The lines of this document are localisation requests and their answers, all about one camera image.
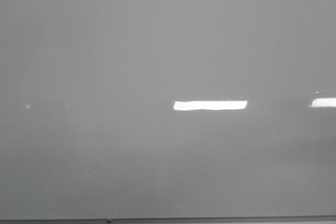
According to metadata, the white glossy whiteboard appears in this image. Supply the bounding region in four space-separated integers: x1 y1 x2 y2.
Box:
1 0 335 219

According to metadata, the grey aluminium whiteboard frame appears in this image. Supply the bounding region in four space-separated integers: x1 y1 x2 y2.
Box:
1 215 335 223

